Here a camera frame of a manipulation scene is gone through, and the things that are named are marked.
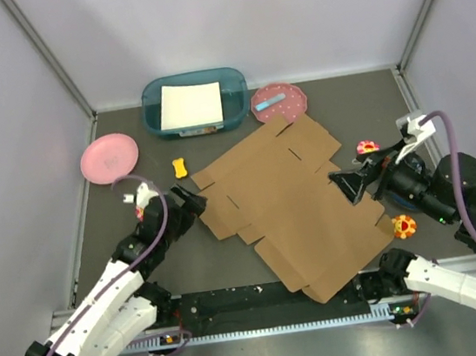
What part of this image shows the pink flower toy left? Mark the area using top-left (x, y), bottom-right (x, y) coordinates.
top-left (135, 206), bottom-right (144, 221)

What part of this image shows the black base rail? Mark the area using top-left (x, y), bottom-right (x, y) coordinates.
top-left (153, 269), bottom-right (412, 327)

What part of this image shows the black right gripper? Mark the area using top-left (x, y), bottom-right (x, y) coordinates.
top-left (323, 130), bottom-right (454, 238)

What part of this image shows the plain pink plate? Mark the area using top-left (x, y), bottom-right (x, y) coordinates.
top-left (80, 132), bottom-right (139, 185)

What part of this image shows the pink flower toy right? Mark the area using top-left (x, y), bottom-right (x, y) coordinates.
top-left (356, 139), bottom-right (380, 155)

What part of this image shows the dark blue leaf plate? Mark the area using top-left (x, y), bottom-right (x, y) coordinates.
top-left (389, 153), bottom-right (426, 213)

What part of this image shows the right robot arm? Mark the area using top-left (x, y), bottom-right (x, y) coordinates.
top-left (328, 148), bottom-right (476, 310)

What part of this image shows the light blue chalk stick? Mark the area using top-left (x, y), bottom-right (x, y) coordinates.
top-left (254, 93), bottom-right (286, 112)

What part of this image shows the orange sun flower toy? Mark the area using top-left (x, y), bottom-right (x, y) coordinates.
top-left (392, 214), bottom-right (418, 239)

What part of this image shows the grey slotted cable duct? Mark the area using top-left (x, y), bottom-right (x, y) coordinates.
top-left (122, 303), bottom-right (418, 355)

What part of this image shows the teal plastic basin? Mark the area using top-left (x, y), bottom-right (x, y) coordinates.
top-left (141, 67), bottom-right (251, 139)

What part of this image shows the pink flower toy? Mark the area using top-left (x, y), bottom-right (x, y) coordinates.
top-left (135, 206), bottom-right (144, 221)
top-left (356, 139), bottom-right (380, 155)

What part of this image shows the yellow bone-shaped eraser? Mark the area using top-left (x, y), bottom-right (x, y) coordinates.
top-left (172, 158), bottom-right (189, 179)

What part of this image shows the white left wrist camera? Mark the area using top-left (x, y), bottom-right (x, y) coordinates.
top-left (123, 182), bottom-right (158, 209)

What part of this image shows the white paper sheet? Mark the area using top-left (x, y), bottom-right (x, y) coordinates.
top-left (160, 82), bottom-right (223, 131)

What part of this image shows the brown cardboard box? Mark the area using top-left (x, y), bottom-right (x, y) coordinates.
top-left (191, 115), bottom-right (394, 304)

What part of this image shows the pink dotted plate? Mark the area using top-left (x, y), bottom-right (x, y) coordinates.
top-left (251, 82), bottom-right (308, 124)

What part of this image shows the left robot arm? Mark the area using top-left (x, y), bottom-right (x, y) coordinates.
top-left (24, 181), bottom-right (207, 356)

